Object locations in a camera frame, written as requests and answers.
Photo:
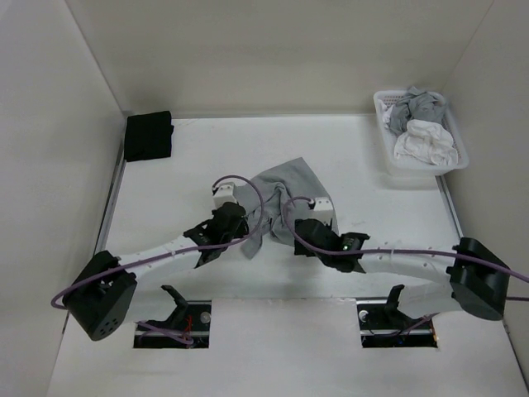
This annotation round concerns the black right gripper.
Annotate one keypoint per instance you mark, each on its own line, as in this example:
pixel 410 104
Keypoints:
pixel 301 248

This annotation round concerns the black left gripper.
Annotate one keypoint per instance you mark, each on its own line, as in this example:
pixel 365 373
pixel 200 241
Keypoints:
pixel 240 234

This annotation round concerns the grey tank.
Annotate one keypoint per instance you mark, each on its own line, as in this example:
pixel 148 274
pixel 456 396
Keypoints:
pixel 277 185
pixel 416 104

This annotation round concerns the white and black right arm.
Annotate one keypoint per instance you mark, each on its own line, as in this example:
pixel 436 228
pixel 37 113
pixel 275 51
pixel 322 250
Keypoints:
pixel 469 278

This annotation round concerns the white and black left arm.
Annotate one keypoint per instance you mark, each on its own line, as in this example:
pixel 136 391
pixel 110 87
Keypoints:
pixel 106 293

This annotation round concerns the folded black tank top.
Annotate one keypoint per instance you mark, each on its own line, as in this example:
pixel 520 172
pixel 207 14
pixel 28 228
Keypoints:
pixel 148 136

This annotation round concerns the white tank top in basket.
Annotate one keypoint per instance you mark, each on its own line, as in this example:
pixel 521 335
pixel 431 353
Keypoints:
pixel 425 145

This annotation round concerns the grey tank top in basket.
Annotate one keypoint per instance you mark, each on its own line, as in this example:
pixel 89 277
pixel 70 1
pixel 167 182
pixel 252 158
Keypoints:
pixel 416 104

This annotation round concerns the white plastic laundry basket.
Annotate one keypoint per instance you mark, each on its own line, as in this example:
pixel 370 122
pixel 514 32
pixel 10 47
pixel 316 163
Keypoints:
pixel 390 97

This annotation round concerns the white front cover board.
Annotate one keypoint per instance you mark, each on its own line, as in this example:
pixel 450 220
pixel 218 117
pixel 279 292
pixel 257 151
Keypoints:
pixel 301 347

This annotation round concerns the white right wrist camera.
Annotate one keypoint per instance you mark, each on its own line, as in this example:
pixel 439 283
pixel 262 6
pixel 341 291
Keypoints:
pixel 323 211

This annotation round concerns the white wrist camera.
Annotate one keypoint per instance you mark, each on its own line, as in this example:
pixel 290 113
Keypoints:
pixel 323 211
pixel 223 193

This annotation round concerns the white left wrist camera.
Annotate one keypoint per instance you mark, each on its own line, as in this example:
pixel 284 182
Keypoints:
pixel 223 193

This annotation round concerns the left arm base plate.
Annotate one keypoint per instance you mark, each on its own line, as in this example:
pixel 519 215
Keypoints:
pixel 193 330

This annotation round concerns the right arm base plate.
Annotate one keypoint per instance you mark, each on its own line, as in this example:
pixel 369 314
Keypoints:
pixel 383 327

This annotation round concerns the aluminium table edge rail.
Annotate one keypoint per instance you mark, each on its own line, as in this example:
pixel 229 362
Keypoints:
pixel 111 201

